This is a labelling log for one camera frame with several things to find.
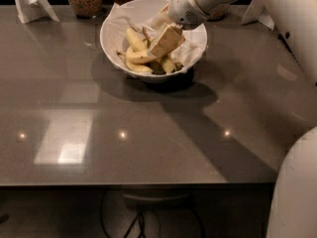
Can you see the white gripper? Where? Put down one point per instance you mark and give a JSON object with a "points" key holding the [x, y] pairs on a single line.
{"points": [[185, 6]]}

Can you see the yellow banana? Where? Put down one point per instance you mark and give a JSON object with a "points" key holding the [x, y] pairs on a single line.
{"points": [[136, 61], [135, 40], [158, 49]]}

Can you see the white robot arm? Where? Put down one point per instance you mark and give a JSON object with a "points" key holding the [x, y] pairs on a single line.
{"points": [[293, 209]]}

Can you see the white bowl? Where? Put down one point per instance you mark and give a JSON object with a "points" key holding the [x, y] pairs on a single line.
{"points": [[137, 14]]}

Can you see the upright yellow banana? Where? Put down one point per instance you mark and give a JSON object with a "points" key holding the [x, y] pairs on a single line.
{"points": [[135, 40]]}

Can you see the greenish banana in middle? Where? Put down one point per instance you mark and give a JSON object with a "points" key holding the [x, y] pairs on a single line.
{"points": [[164, 65]]}

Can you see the white paper towel liner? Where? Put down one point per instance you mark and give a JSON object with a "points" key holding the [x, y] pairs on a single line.
{"points": [[139, 39]]}

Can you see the right glass jar of grains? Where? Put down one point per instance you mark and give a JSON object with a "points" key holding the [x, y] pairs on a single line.
{"points": [[218, 12]]}

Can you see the right white folded stand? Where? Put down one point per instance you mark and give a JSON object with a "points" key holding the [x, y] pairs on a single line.
{"points": [[256, 12]]}

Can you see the white folded stand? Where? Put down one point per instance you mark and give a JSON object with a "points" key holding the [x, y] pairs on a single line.
{"points": [[256, 12], [32, 10]]}

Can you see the left white folded stand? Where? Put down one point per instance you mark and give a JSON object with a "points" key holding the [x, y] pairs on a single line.
{"points": [[32, 10]]}

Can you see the grey box under table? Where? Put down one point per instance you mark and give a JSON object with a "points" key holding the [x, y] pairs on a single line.
{"points": [[156, 196]]}

